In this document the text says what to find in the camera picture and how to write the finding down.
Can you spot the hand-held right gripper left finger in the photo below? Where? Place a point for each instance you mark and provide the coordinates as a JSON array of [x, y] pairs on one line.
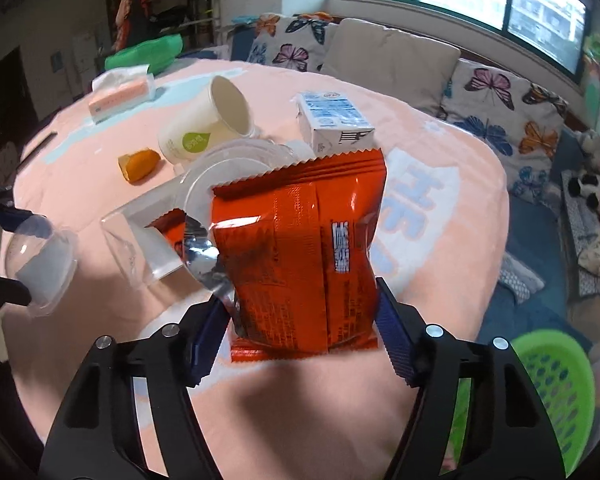
[[205, 342]]

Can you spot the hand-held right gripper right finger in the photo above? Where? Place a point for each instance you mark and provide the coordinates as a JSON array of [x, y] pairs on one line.
[[395, 337]]

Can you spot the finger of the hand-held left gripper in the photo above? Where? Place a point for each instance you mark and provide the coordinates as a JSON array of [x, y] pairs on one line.
[[2, 292], [11, 217]]

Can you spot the small clear plastic cup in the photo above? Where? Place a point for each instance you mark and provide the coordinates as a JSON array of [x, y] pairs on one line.
[[45, 270]]

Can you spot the orange snack packet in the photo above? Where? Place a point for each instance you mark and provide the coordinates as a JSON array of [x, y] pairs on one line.
[[290, 250]]

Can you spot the green plastic basket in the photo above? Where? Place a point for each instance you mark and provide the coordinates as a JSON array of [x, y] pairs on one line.
[[555, 385]]

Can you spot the white foam cup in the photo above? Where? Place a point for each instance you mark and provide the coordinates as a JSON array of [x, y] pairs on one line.
[[190, 140]]

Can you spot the pink printed blanket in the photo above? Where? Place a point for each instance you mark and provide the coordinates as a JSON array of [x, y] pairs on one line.
[[430, 240]]

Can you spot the clear plastic tray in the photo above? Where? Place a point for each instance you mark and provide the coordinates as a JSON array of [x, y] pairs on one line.
[[130, 240]]

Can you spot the pink tissue pack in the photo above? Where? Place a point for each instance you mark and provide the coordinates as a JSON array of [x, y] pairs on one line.
[[117, 100]]

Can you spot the blue sofa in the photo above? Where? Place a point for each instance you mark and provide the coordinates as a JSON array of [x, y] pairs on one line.
[[535, 230]]

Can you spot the clear plastic lid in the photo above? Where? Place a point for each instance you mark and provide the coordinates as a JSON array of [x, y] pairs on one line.
[[297, 149]]

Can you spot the grey patterned throw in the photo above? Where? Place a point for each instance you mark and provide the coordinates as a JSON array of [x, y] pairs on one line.
[[575, 225]]

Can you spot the green plastic bag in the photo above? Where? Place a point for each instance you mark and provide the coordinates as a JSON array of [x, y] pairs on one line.
[[145, 52]]

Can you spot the white blue milk carton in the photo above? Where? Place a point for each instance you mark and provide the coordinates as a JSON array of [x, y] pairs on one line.
[[330, 120]]

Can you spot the butterfly print cushion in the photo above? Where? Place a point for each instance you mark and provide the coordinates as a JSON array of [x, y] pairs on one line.
[[495, 110], [290, 50]]

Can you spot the clothes rack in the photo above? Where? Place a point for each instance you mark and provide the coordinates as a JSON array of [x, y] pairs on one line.
[[180, 5]]

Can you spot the beige cushion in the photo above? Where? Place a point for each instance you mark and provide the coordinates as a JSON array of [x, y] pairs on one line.
[[390, 65]]

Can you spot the cow plush toy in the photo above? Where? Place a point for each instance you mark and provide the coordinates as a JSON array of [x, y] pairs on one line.
[[592, 142]]

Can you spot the colourful pinwheel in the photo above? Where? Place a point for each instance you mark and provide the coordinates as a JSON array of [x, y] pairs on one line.
[[596, 55]]

